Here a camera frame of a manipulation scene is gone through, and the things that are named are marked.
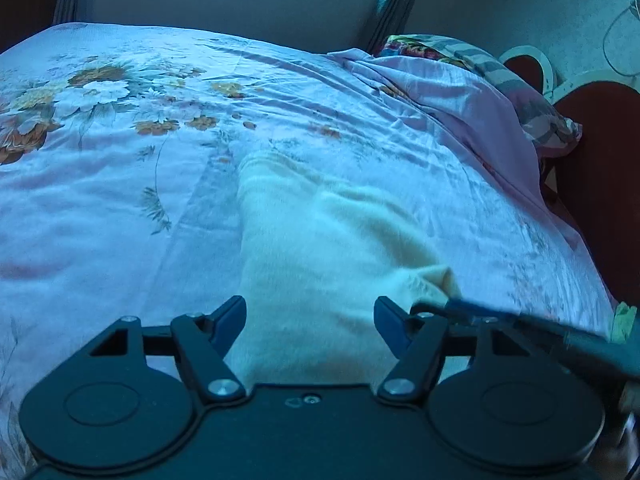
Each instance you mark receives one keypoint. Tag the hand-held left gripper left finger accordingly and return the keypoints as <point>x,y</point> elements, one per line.
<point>228,322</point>

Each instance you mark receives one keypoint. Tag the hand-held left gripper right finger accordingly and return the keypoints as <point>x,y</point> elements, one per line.
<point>389,325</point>

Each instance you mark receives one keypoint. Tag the red-brown headboard white trim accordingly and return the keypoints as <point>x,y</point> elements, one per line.
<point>600,160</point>

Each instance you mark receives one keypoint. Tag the person's right hand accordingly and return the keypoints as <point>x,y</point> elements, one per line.
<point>622,452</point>

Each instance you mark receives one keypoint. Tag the cream yellow towel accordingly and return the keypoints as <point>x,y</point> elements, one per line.
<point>320,270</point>

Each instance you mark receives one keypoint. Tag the floral pink bedsheet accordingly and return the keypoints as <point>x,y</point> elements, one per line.
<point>125,185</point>

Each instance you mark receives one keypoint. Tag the small green cloth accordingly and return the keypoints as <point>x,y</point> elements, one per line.
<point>625,322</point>

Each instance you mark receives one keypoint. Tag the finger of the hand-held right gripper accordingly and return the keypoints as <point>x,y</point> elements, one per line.
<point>475,307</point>

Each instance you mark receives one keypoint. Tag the floral striped pillow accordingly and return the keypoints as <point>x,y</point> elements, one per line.
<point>505,80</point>

